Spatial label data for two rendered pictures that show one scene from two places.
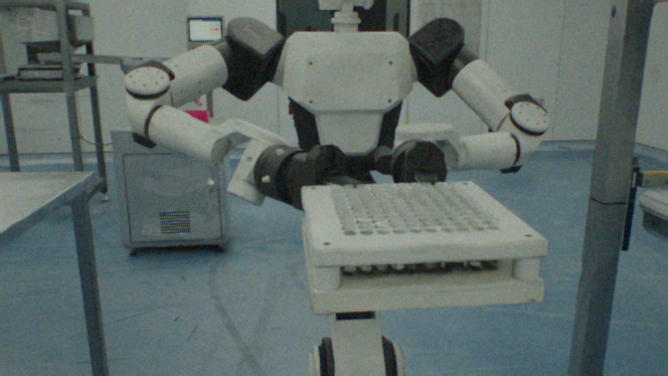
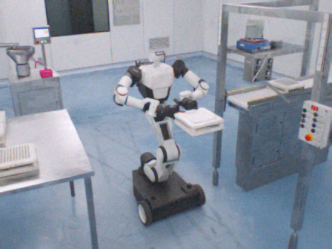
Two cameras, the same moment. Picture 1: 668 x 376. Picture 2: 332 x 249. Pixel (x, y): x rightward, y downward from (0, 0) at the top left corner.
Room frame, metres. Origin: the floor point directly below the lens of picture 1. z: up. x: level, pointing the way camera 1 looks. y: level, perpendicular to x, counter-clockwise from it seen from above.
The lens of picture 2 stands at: (-1.14, 0.90, 1.96)
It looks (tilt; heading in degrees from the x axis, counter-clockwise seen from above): 20 degrees down; 341
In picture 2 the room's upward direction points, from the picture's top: 1 degrees counter-clockwise
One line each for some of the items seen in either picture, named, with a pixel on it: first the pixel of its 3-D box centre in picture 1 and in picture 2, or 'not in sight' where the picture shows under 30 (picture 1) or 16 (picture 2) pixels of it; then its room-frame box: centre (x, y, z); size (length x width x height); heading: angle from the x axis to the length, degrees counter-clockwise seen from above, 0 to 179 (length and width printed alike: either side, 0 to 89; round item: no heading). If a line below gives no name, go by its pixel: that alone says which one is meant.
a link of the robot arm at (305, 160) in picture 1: (305, 180); (170, 111); (0.86, 0.04, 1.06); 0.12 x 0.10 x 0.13; 38
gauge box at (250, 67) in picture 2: not in sight; (258, 67); (1.01, -0.81, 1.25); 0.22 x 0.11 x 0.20; 97
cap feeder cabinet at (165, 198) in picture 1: (177, 183); (36, 100); (3.50, 0.97, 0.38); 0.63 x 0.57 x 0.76; 97
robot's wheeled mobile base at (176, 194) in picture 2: not in sight; (158, 180); (1.28, -0.03, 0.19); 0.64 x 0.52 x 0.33; 6
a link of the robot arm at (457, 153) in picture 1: (429, 149); (186, 97); (1.05, -0.17, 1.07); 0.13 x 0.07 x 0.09; 113
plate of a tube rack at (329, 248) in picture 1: (407, 216); (198, 117); (0.67, -0.09, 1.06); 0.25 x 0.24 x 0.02; 96
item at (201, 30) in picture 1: (207, 68); (43, 48); (3.67, 0.78, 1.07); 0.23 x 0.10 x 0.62; 97
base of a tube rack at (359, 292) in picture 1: (406, 254); (198, 124); (0.67, -0.09, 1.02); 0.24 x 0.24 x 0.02; 6
